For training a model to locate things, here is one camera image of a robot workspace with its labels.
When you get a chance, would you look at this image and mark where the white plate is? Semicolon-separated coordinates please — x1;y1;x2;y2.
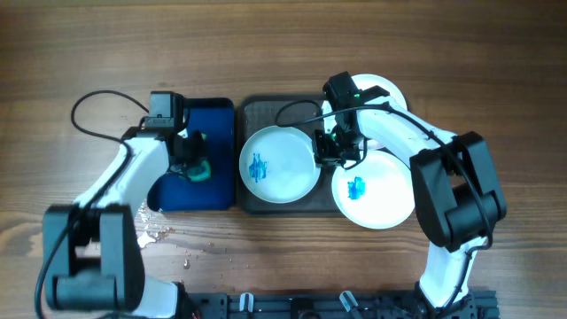
321;74;408;150
238;126;321;204
330;151;415;230

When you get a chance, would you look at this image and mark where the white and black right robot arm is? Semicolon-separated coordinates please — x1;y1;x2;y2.
314;72;507;317

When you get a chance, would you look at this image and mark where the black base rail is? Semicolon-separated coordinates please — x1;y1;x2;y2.
176;290;501;319

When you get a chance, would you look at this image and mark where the dark brown serving tray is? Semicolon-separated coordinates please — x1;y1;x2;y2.
235;94;342;218

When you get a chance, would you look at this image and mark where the green and yellow sponge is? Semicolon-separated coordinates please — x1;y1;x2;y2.
169;147;212;183

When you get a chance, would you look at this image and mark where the blue water tray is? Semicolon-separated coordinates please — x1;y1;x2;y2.
147;97;235;212

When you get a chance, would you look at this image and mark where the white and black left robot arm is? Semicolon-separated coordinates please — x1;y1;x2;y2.
34;91;205;318

